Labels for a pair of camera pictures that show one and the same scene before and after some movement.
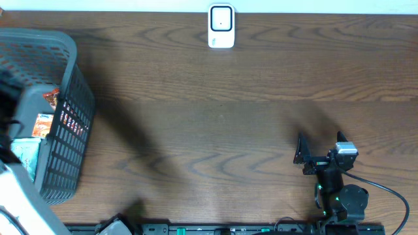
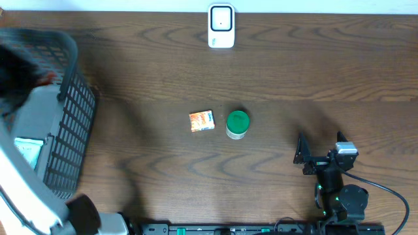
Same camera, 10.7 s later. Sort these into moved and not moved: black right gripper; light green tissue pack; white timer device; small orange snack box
Moved: small orange snack box
Not moved: light green tissue pack; black right gripper; white timer device
